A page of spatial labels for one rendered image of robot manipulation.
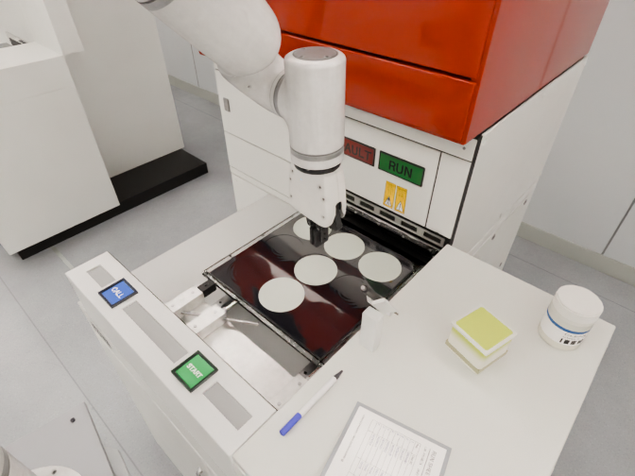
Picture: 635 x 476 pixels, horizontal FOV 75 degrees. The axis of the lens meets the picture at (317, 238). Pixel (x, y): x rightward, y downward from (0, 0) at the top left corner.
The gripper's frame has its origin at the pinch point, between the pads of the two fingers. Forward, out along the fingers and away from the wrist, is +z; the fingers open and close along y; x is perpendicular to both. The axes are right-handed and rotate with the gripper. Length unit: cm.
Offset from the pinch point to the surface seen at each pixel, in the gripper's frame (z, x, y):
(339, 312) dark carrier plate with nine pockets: 19.7, 1.5, 4.2
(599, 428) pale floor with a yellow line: 112, 88, 59
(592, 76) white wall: 19, 177, -15
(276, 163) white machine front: 15, 24, -46
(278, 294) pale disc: 19.4, -5.1, -8.3
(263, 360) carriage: 21.2, -16.8, 1.8
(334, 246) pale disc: 19.8, 15.0, -11.8
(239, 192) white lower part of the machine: 34, 21, -67
